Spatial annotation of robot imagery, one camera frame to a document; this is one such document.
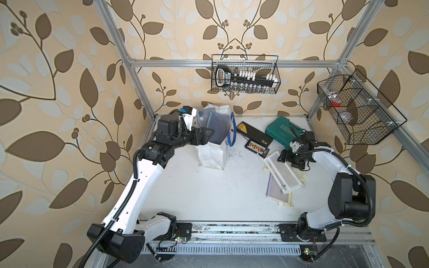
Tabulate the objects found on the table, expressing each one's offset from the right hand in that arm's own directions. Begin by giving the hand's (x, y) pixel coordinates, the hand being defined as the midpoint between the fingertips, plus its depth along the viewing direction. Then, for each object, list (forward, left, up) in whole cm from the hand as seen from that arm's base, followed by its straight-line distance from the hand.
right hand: (285, 162), depth 90 cm
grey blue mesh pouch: (+18, +35, +12) cm, 41 cm away
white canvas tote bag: (+2, +38, +6) cm, 39 cm away
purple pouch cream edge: (-13, +8, -7) cm, 17 cm away
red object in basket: (+17, -23, +26) cm, 39 cm away
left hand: (+1, +41, +29) cm, 50 cm away
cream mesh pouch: (-5, -9, -6) cm, 12 cm away
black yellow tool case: (+17, +11, -5) cm, 21 cm away
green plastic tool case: (+23, -3, -1) cm, 23 cm away
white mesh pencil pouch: (-8, +1, -3) cm, 9 cm away
